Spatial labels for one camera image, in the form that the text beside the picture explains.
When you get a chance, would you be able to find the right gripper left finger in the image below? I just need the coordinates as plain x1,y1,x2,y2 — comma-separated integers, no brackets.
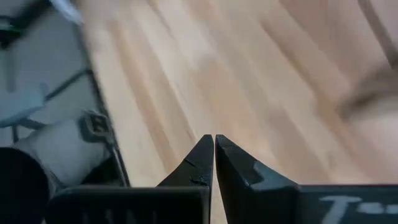
46,134,215,224

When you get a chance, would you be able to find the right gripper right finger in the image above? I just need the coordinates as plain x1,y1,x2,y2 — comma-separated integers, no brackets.
215,134,398,224

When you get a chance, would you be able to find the black metal table frame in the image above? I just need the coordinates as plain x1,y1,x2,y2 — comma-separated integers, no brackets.
73,24,131,188

